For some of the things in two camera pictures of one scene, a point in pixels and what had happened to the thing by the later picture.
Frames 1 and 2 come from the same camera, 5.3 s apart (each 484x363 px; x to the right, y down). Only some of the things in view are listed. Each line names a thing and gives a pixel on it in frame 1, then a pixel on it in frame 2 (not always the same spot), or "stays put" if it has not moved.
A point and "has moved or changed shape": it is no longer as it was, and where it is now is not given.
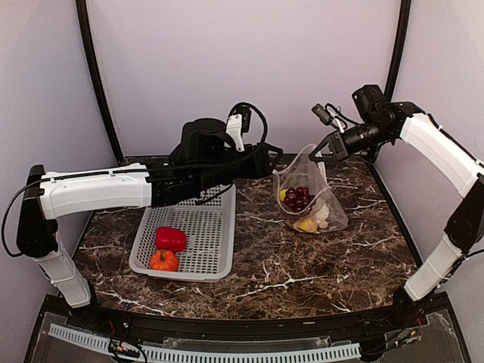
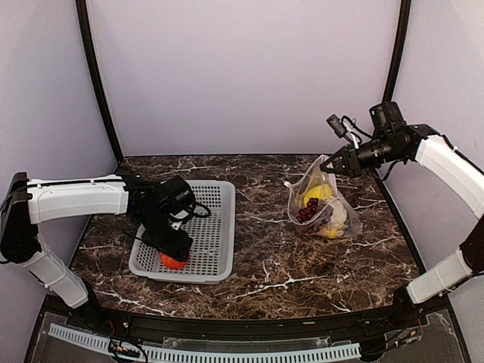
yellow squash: x=282 y=194 → x=318 y=188
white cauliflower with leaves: x=321 y=217 → x=339 y=217
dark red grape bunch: x=299 y=199 → x=306 y=213
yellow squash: x=308 y=224 → x=330 y=231
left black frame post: x=95 y=85 stays put
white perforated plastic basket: x=209 y=228 stays put
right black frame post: x=398 y=48 stays put
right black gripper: x=339 y=147 → x=351 y=160
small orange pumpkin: x=164 y=260 has moved or changed shape
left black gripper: x=260 y=165 → x=175 y=249
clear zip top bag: x=304 y=196 has moved or changed shape
